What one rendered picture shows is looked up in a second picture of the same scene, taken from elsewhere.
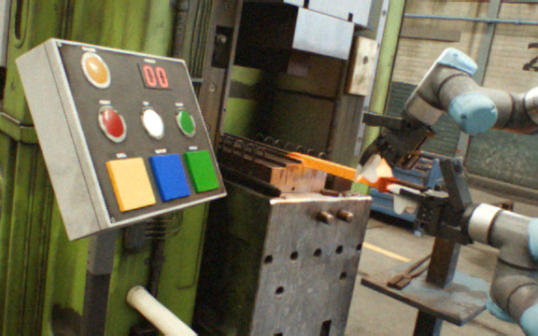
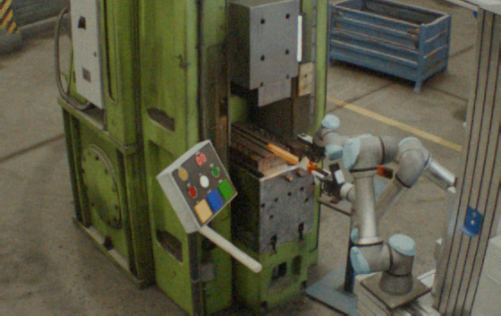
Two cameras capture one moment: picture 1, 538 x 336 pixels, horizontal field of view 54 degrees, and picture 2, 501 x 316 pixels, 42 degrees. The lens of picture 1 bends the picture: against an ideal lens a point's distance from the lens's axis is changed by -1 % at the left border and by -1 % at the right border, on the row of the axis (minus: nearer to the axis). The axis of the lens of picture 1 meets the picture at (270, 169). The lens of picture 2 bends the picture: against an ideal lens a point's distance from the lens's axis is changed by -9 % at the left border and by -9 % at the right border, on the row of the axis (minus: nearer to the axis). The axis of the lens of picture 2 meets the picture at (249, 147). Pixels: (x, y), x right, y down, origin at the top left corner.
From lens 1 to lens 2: 225 cm
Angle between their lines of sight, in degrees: 17
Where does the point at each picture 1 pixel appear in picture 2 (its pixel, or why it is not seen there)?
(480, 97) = (335, 147)
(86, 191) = (191, 218)
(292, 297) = (279, 217)
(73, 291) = (165, 222)
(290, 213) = (270, 182)
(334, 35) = (280, 89)
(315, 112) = (282, 105)
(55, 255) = (153, 206)
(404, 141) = (315, 152)
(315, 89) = not seen: hidden behind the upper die
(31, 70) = (163, 181)
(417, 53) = not seen: outside the picture
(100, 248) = not seen: hidden behind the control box
